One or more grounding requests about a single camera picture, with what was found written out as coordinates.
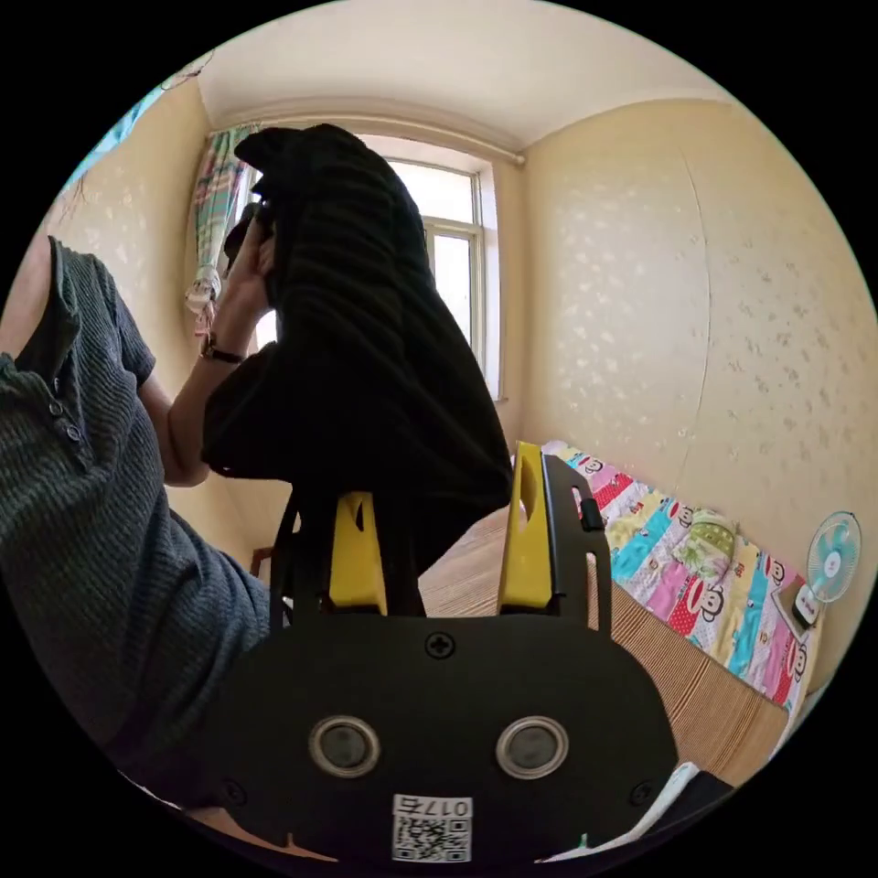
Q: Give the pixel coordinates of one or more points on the person's body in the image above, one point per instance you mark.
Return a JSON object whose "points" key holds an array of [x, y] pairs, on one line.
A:
{"points": [[89, 514]]}

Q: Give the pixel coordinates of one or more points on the small white table fan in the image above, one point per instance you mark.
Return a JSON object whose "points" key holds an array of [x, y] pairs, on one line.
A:
{"points": [[831, 557]]}

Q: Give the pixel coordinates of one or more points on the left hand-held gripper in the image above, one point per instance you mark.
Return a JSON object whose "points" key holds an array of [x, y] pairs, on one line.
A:
{"points": [[239, 236]]}

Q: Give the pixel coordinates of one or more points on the checked pastel curtain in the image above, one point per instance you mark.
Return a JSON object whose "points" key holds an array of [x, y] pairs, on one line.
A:
{"points": [[214, 206]]}

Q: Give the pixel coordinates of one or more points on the bed with woven mat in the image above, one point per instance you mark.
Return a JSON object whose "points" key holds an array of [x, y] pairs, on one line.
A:
{"points": [[693, 693]]}

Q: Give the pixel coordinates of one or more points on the window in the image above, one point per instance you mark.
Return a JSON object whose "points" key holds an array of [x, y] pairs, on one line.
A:
{"points": [[453, 274]]}

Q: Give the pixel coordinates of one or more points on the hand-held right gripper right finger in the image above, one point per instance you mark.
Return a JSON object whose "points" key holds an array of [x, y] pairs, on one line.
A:
{"points": [[525, 549]]}

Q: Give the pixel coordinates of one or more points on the person's left forearm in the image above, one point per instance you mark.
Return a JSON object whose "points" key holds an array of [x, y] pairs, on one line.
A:
{"points": [[195, 411]]}

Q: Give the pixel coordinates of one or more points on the green patterned pillow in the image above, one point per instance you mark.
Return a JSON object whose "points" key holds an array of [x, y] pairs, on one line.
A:
{"points": [[708, 543]]}

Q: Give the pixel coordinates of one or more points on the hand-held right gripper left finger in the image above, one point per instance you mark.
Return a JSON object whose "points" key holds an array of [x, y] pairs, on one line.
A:
{"points": [[357, 562]]}

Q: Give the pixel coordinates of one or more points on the black pants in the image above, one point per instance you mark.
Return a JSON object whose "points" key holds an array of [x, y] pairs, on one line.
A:
{"points": [[357, 329]]}

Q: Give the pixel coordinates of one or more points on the person's left hand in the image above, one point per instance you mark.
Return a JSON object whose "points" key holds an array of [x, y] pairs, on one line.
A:
{"points": [[248, 281]]}

